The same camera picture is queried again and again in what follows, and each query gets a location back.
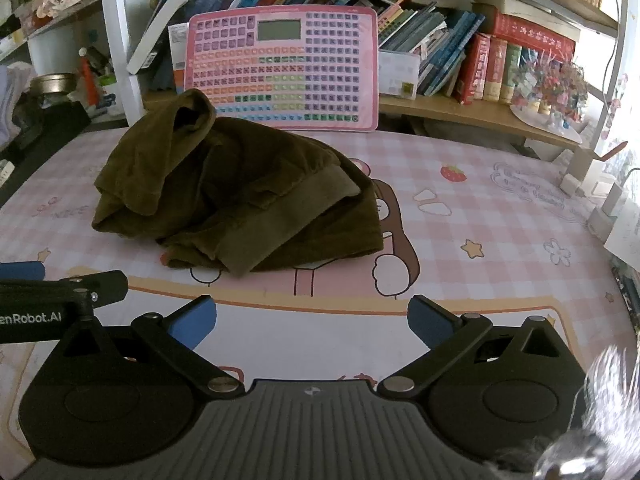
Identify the white orange booklet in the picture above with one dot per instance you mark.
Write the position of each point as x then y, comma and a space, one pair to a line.
178, 60

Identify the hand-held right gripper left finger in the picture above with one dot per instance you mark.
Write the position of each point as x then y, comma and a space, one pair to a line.
192, 321

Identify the thick red lying book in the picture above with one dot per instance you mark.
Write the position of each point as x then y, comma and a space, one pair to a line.
535, 30

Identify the olive brown garment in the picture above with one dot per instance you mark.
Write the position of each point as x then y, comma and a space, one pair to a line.
225, 185

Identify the white wooden bookshelf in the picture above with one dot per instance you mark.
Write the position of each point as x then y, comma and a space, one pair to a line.
117, 35

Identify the large white power adapter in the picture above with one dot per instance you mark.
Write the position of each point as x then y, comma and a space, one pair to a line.
607, 210

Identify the white cardboard box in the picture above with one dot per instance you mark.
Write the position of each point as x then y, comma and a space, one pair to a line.
397, 72

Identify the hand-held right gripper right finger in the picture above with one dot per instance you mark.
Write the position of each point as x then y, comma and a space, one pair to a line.
430, 322

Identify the orange pen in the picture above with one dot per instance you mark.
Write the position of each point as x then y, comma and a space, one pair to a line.
88, 80

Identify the white cloth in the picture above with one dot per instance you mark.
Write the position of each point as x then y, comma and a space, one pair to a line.
10, 105

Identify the pink learning tablet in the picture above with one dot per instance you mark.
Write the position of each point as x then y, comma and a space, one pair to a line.
320, 60

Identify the cartoon printed desk mat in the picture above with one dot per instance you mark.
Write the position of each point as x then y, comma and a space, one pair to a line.
475, 240

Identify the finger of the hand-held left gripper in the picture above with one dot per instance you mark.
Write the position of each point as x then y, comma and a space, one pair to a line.
22, 270
107, 285

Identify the white fluffy pompom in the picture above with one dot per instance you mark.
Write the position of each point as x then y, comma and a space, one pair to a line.
610, 380

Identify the black case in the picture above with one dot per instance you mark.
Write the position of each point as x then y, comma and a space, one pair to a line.
50, 135

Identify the brass bowl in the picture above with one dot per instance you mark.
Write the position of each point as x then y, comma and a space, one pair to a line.
52, 84

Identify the row of standing books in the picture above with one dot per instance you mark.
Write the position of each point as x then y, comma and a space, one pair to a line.
440, 45

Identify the beige lying book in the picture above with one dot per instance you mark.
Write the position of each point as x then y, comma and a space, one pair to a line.
520, 4

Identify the white leaning book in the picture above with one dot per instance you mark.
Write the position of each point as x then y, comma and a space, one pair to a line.
157, 30

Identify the colourful paper flower ornament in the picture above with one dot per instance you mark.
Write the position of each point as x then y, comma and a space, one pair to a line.
555, 90

